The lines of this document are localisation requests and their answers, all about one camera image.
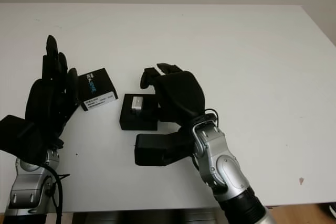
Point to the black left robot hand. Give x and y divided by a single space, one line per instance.
47 100

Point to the dark robot torso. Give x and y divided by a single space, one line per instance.
144 217

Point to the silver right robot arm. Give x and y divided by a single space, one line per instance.
225 166

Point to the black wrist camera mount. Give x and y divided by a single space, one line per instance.
21 137
157 148

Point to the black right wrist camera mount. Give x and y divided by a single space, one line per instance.
157 148

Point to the dark shoe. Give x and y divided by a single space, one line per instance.
333 209

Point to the black RealSense box lid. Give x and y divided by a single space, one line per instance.
99 87

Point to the black camera box base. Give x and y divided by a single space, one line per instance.
136 124

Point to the small silver camera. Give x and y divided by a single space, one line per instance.
136 104

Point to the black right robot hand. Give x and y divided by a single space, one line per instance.
181 95

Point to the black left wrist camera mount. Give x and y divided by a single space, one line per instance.
21 137

